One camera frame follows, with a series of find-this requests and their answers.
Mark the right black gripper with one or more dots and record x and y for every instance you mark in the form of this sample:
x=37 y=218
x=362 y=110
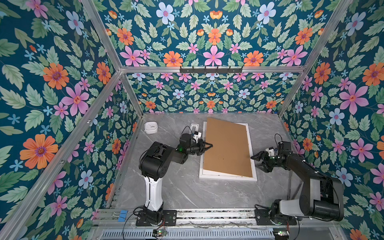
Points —
x=265 y=167

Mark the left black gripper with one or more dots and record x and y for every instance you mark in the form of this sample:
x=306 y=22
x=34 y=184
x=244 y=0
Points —
x=201 y=149

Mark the brown cardboard backing board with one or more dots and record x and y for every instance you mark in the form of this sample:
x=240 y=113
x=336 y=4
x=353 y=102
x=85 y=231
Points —
x=228 y=147

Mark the white picture frame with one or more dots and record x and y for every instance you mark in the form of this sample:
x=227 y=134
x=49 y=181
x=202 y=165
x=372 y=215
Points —
x=228 y=178

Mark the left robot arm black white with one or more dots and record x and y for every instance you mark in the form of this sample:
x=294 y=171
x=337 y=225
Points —
x=154 y=164

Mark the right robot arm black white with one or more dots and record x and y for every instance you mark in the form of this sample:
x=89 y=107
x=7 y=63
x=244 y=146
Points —
x=321 y=197

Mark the white round device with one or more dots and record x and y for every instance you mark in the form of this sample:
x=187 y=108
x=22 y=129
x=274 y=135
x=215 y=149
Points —
x=151 y=127

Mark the blue binder clip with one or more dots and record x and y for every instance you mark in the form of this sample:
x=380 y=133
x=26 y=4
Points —
x=123 y=216

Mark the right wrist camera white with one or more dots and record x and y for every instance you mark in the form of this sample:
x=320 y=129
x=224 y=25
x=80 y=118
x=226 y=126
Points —
x=272 y=152

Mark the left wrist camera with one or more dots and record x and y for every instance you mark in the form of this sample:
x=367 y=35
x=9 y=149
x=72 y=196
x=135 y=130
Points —
x=197 y=136

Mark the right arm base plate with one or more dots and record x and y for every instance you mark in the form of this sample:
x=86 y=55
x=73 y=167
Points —
x=263 y=218

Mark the black hook rail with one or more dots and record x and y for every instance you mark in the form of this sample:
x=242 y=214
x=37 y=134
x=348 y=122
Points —
x=209 y=70

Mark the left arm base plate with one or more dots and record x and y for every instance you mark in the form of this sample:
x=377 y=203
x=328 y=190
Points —
x=147 y=218

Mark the white cable duct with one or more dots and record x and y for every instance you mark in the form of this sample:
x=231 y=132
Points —
x=188 y=234

